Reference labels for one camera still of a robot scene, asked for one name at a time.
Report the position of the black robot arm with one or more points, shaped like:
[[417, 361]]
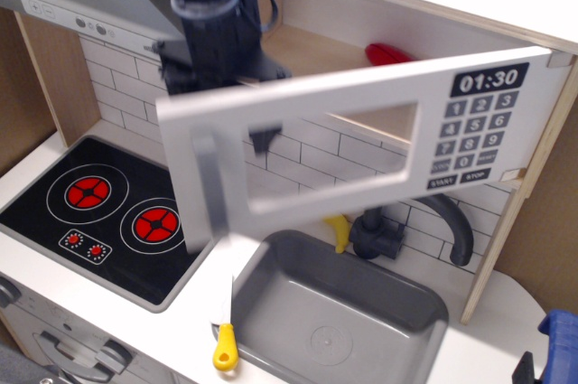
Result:
[[221, 45]]

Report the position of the black toy stove top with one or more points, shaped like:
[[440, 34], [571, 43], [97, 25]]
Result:
[[110, 216]]

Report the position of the yellow handled toy knife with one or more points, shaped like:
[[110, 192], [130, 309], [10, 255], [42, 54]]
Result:
[[225, 356]]

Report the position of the dark grey toy faucet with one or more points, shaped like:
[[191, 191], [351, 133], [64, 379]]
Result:
[[434, 225]]

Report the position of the white toy microwave door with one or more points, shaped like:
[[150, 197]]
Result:
[[351, 140]]

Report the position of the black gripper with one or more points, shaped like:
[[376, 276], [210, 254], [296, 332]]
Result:
[[222, 48]]

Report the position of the wooden toy kitchen cabinet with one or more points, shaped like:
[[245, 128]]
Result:
[[78, 84]]

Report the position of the yellow toy banana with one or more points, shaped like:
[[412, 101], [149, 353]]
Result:
[[341, 229]]

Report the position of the blue plastic object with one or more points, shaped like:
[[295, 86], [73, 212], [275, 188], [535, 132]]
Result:
[[561, 328]]

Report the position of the grey toy oven door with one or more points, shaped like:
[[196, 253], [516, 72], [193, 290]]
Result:
[[53, 336]]

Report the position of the grey oven knob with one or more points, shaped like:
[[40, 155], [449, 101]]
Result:
[[9, 293]]

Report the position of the grey toy sink basin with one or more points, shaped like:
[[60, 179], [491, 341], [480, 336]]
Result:
[[307, 314]]

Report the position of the black object bottom right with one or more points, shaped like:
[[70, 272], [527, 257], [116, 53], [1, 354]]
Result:
[[524, 372]]

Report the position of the red toy chili pepper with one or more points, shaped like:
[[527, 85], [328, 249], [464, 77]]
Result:
[[380, 54]]

